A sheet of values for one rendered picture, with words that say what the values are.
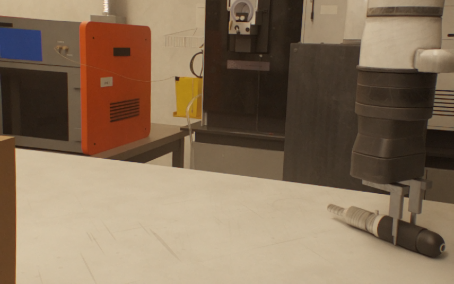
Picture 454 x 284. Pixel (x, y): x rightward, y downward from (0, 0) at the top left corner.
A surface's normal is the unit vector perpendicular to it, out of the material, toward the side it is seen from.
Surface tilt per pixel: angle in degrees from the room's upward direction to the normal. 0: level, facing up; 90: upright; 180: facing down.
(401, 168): 90
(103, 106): 90
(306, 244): 0
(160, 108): 90
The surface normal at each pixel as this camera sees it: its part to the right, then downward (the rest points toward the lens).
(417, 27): 0.12, 0.06
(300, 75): -0.61, 0.11
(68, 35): -0.33, 0.15
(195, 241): 0.04, -0.98
